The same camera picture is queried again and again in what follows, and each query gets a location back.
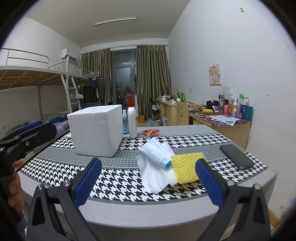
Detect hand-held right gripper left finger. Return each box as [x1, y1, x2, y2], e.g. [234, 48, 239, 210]
[26, 158, 103, 241]

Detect brown curtain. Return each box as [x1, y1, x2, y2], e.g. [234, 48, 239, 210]
[135, 44, 172, 116]
[80, 48, 112, 106]

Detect white air conditioner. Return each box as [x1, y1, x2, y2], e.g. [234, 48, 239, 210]
[62, 48, 79, 61]

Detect cartoon wall poster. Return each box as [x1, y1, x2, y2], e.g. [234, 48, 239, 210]
[208, 64, 222, 86]

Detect person's left hand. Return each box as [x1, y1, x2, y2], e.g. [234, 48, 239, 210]
[7, 158, 25, 211]

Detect row of toiletry bottles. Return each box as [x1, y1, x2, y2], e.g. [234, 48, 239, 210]
[218, 93, 253, 121]

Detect clear spray bottle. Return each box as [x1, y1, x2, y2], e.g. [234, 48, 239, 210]
[122, 110, 130, 135]

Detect white metal bunk bed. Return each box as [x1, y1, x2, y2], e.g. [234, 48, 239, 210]
[69, 67, 103, 109]
[0, 48, 81, 137]

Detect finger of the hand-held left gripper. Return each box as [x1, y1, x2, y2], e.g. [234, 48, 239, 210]
[0, 122, 57, 160]

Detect black folding chair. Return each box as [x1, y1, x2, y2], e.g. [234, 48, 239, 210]
[146, 98, 160, 116]

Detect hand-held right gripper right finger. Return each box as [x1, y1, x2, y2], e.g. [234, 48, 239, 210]
[195, 159, 271, 241]

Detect white paper sheet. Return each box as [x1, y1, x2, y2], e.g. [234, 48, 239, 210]
[209, 115, 241, 126]

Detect houndstooth tablecloth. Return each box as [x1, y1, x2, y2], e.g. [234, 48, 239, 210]
[20, 134, 269, 202]

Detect ceiling tube light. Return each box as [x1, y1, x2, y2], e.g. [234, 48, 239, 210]
[95, 18, 137, 26]

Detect white pump bottle red cap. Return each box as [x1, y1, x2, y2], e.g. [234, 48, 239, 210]
[125, 95, 138, 139]

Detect white foam box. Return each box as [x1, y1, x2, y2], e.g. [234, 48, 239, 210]
[67, 105, 123, 157]

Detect blue face mask pack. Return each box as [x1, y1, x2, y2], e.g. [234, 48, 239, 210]
[139, 137, 175, 169]

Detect yellow foam net sleeve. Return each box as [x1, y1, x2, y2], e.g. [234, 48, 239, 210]
[171, 152, 207, 183]

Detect white tissue paper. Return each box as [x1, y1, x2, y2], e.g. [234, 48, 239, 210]
[136, 142, 178, 193]

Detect brown cardboard box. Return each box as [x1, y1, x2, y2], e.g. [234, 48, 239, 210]
[268, 207, 281, 229]

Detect wooden desk with printed mat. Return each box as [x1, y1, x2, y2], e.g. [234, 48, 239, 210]
[188, 105, 252, 149]

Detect wooden desk with drawers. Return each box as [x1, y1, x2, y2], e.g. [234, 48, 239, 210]
[156, 98, 185, 127]

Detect white clothes hanger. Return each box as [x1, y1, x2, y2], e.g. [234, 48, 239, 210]
[69, 89, 84, 100]

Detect glass balcony door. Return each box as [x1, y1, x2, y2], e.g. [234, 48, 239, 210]
[110, 47, 137, 105]

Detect hanging dark clothes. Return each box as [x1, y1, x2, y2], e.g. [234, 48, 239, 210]
[87, 76, 104, 106]

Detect blue plaid quilt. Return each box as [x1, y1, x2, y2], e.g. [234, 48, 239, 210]
[52, 122, 70, 135]

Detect black smartphone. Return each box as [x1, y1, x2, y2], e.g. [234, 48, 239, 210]
[219, 144, 255, 171]

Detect wooden smiley chair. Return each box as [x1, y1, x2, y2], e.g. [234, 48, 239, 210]
[176, 101, 189, 126]

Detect blue clothes pile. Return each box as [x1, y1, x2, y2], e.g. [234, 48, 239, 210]
[50, 116, 68, 124]

